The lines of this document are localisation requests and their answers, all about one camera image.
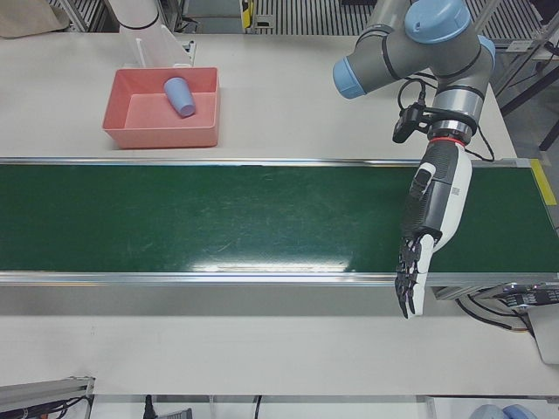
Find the aluminium profile beam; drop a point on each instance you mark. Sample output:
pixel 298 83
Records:
pixel 39 390

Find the silver laptop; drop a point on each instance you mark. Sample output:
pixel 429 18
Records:
pixel 546 336

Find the pale blue rounded object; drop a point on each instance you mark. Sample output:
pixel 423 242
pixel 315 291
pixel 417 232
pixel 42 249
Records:
pixel 502 412

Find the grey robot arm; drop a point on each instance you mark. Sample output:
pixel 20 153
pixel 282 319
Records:
pixel 419 57

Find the yellow black safety marker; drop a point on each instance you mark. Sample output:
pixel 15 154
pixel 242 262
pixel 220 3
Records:
pixel 247 13

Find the white cylindrical column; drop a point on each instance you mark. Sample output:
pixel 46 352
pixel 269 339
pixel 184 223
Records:
pixel 135 11

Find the black power plug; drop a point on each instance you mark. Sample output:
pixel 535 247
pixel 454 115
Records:
pixel 150 408

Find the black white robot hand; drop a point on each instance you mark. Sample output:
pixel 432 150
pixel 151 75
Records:
pixel 441 205

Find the black tripod stand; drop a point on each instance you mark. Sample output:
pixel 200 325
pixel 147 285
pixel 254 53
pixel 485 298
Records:
pixel 522 74

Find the white mounting bracket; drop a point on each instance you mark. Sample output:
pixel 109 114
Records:
pixel 157 48

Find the green conveyor belt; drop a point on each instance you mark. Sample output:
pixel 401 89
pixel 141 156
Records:
pixel 218 209

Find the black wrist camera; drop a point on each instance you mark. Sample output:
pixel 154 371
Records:
pixel 404 124

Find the pink plastic box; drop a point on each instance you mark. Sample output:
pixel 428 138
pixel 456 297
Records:
pixel 148 118

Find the pale blue plastic cup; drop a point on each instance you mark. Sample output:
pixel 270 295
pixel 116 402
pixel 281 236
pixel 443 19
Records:
pixel 179 96

